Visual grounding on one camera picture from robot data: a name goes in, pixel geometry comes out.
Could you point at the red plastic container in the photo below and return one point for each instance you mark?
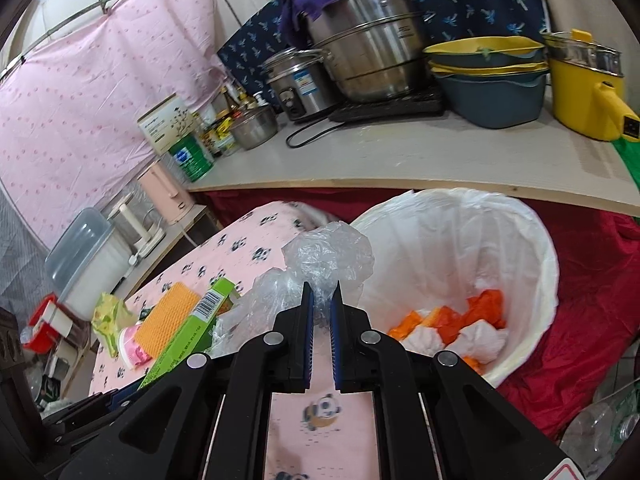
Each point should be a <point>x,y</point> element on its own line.
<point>42,325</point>

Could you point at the pink paper cup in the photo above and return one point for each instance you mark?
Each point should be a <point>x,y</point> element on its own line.
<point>132,347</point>

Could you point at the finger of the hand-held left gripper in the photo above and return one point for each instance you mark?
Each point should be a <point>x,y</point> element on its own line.
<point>80,412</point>

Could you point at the small steel pot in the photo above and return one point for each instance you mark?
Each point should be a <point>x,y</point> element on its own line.
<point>255,125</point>

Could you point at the blue basin with yellow rim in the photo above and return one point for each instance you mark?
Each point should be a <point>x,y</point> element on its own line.
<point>487,85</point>

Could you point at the pink electric kettle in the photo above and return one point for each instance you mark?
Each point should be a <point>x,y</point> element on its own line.
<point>165,195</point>

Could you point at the pink panda tablecloth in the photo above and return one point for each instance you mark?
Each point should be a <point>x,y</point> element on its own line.
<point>235,260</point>

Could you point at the red cloth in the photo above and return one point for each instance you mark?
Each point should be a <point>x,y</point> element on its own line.
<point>590,285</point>

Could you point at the black induction cooktop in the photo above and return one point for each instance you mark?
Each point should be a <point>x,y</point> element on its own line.
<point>395,105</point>

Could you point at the yellow electric pot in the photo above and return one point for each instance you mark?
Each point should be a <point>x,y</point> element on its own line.
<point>590,90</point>

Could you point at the green plastic bag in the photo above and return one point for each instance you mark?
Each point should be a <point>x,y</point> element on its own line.
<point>631,160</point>

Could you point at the clear plastic bag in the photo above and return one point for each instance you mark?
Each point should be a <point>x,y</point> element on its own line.
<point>320,255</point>

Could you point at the bin with white liner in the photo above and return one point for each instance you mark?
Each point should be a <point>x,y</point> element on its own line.
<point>450,240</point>

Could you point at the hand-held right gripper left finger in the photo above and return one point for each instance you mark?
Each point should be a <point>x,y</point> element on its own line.
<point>309,330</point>

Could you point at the light wooden counter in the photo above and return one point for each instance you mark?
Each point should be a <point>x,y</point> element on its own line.
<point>400,160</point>

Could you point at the green juice carton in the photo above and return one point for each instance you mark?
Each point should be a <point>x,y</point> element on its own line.
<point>195,325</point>

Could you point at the white tissue paper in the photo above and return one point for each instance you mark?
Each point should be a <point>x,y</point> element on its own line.
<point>477,342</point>

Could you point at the navy printed cloth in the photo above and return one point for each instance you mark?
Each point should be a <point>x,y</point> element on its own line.
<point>480,0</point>

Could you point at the steel rice cooker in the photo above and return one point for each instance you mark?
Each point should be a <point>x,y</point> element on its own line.
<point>300,85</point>

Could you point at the white cardboard box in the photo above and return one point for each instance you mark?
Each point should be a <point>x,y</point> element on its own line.
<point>167,127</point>

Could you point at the pink dotted cloth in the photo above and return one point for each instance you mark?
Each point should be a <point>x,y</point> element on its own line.
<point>85,110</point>

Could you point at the yellow label jar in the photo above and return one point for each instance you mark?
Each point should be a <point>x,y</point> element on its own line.
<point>222,132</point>

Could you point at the green yellow paper wrapper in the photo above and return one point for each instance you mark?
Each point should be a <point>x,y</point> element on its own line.
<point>112,317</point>

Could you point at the grey patterned curtain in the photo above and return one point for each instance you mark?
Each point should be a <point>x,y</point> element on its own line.
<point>20,245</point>

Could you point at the small clear plastic bottle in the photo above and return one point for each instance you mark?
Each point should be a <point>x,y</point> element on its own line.
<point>595,430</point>

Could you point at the large steel steamer pot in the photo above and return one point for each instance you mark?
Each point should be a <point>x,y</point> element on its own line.
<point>370,45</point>

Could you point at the orange foam fruit net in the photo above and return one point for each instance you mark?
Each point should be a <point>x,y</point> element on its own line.
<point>167,317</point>

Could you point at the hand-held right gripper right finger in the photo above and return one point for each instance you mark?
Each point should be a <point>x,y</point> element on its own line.
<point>336,330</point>

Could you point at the green tin can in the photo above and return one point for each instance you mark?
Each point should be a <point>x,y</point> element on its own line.
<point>192,157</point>

